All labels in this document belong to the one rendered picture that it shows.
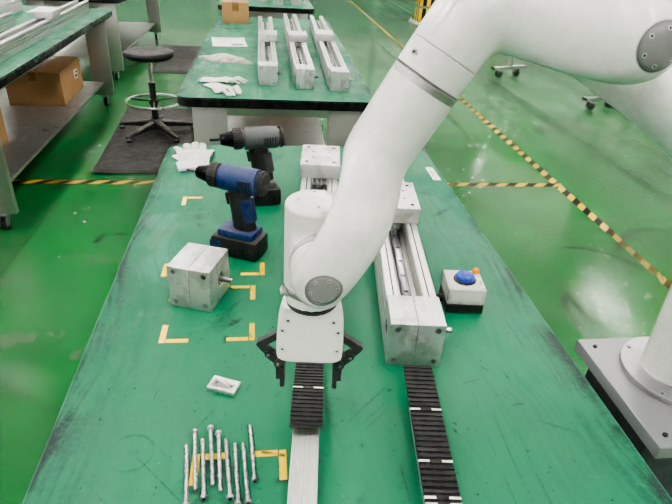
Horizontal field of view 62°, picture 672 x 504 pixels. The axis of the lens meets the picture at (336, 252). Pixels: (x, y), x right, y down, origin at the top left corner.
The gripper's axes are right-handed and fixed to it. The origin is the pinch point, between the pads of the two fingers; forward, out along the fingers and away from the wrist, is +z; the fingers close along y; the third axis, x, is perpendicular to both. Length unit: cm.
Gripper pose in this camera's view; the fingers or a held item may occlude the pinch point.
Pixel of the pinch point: (308, 376)
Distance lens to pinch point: 92.5
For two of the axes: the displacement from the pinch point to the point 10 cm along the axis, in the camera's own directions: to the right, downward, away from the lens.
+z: -0.6, 8.6, 5.0
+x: 0.0, -5.1, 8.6
